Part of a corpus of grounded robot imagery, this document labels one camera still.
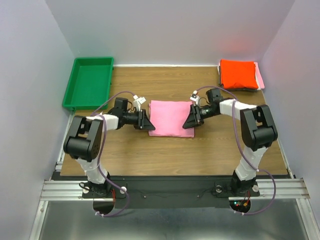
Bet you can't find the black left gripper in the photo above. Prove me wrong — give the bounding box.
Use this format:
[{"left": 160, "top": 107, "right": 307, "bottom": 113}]
[{"left": 123, "top": 108, "right": 156, "bottom": 130}]

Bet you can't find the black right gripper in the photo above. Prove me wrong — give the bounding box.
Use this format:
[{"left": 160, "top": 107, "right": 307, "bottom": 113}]
[{"left": 182, "top": 103, "right": 218, "bottom": 129}]

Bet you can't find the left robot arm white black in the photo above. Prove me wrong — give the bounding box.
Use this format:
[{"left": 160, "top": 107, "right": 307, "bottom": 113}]
[{"left": 63, "top": 95, "right": 156, "bottom": 198}]

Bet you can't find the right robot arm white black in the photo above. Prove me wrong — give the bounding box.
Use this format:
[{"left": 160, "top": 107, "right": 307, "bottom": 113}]
[{"left": 182, "top": 87, "right": 278, "bottom": 195}]

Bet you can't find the folded orange t shirt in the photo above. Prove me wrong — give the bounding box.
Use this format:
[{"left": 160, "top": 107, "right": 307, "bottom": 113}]
[{"left": 220, "top": 59, "right": 258, "bottom": 89}]

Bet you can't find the green plastic tray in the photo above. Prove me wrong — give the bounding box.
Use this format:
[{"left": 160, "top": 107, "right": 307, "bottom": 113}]
[{"left": 62, "top": 56, "right": 114, "bottom": 110}]

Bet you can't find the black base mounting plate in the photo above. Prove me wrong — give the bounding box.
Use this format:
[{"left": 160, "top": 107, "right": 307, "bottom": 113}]
[{"left": 49, "top": 175, "right": 261, "bottom": 210}]

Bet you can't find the folded light pink t shirt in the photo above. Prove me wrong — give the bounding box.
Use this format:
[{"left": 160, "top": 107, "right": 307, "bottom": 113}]
[{"left": 254, "top": 62, "right": 265, "bottom": 90}]

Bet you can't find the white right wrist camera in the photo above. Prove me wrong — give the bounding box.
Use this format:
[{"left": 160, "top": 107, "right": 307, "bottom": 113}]
[{"left": 189, "top": 90, "right": 200, "bottom": 105}]

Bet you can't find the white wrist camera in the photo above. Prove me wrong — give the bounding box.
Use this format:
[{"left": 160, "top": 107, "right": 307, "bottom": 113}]
[
  {"left": 132, "top": 95, "right": 146, "bottom": 112},
  {"left": 189, "top": 90, "right": 200, "bottom": 105}
]

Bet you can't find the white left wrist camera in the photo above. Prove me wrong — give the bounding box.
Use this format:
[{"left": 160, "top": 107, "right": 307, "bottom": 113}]
[{"left": 132, "top": 95, "right": 146, "bottom": 112}]

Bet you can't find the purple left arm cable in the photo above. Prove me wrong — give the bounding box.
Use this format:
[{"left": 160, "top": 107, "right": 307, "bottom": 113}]
[{"left": 89, "top": 91, "right": 141, "bottom": 218}]

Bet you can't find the aluminium frame rail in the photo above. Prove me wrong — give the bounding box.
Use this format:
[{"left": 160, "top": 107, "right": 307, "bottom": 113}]
[{"left": 40, "top": 179, "right": 310, "bottom": 202}]

